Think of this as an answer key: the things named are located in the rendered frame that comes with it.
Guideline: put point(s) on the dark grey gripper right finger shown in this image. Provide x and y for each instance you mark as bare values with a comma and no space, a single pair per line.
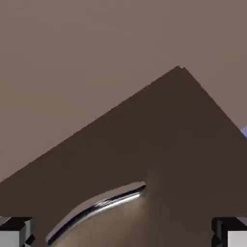
231,231

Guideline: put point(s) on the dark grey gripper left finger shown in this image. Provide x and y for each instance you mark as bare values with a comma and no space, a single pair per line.
13,229

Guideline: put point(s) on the dark brown wooden drawer front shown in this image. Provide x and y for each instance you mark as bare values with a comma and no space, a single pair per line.
164,139

